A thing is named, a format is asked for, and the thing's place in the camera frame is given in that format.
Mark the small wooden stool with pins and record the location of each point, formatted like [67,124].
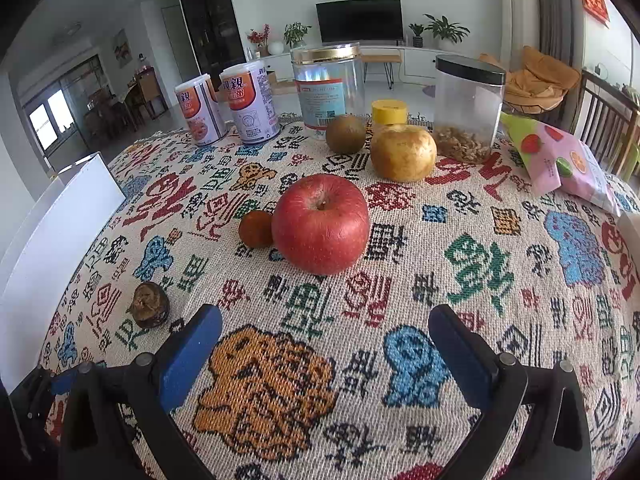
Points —
[386,60]

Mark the red wall hanging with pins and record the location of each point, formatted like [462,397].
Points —
[597,9]

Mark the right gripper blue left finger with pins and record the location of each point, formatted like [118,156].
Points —
[95,443]

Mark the pink fruit snack bag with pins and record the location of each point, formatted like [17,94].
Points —
[557,160]

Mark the dark mangosteen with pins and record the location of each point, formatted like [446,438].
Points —
[150,306]

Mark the wooden chair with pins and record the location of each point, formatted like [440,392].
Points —
[606,120]

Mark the red flower vase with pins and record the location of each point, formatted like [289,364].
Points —
[259,39]

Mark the white foam box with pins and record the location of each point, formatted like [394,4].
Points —
[44,255]

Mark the black television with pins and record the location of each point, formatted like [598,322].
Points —
[360,20]

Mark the black glass cabinet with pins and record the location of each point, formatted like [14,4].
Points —
[214,35]

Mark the orange label can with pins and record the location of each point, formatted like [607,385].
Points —
[199,105]
[249,97]

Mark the gold lid clear jar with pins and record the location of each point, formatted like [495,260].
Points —
[329,83]

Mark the covered standing air conditioner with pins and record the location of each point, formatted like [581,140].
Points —
[520,29]

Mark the black lid clear jar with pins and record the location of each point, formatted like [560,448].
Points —
[468,104]

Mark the patterned woven tablecloth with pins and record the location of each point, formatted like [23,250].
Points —
[335,377]

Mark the yellow pear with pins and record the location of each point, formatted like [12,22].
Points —
[403,153]

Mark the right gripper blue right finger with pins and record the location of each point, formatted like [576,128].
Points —
[555,440]

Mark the small dark red fruit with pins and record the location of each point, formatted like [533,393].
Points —
[255,229]

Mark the red apple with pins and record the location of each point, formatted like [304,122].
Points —
[321,224]

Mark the grey curtain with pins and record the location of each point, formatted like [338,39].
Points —
[561,31]

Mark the right orange label can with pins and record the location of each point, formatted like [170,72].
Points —
[249,97]

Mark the brown kiwi fruit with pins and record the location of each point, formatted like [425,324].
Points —
[346,134]

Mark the potted green plant left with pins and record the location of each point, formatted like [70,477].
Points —
[294,34]

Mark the small yellow lid jar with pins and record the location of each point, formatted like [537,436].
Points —
[389,112]

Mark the left orange label can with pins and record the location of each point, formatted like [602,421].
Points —
[199,105]

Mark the orange cushion chair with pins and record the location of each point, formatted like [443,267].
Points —
[540,84]

